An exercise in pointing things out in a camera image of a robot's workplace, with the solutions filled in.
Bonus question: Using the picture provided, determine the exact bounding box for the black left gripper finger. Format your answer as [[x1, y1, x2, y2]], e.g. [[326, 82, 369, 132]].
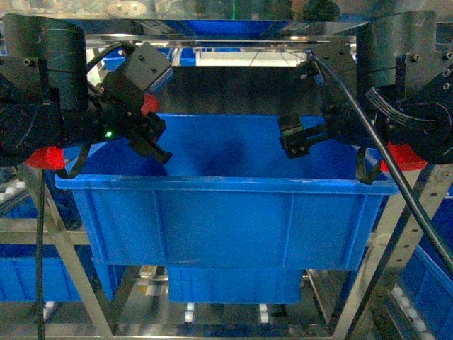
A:
[[128, 136, 173, 164]]

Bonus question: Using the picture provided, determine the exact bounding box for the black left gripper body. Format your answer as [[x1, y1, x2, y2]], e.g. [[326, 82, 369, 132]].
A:
[[90, 72, 166, 147]]

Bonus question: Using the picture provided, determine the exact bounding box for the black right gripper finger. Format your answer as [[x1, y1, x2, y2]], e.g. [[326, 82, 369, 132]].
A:
[[278, 113, 311, 159]]

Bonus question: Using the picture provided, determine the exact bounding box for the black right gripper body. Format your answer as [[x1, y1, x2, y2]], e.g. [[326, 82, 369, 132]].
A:
[[311, 81, 368, 145]]

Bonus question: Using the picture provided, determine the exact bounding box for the black back panel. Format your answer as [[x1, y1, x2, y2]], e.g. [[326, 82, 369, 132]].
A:
[[156, 67, 323, 116]]

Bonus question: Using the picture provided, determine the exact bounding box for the large blue target bin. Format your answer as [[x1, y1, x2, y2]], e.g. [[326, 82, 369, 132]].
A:
[[55, 114, 398, 270]]

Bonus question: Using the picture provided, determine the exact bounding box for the blue bin below target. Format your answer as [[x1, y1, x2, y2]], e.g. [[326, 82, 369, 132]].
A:
[[166, 266, 303, 305]]

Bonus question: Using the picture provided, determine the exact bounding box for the blue bin bottom left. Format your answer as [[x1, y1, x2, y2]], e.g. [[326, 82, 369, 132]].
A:
[[1, 244, 125, 302]]

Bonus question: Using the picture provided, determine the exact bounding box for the blue bin bottom right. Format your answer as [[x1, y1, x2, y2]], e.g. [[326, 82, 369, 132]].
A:
[[398, 201, 453, 340]]

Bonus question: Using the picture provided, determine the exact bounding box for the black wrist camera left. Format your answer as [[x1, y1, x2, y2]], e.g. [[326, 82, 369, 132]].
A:
[[121, 42, 173, 93]]

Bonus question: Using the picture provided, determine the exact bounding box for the steel shelf frame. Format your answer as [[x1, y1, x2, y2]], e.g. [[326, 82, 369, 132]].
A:
[[1, 15, 452, 339]]

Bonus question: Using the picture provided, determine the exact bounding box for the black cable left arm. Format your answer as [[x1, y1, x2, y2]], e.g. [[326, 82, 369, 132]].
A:
[[35, 41, 137, 340]]

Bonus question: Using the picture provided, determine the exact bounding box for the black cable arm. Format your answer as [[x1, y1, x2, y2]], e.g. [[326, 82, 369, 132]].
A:
[[307, 55, 453, 270], [35, 41, 137, 340]]

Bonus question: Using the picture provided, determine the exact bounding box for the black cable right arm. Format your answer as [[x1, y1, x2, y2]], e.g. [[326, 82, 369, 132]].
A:
[[307, 55, 453, 270]]

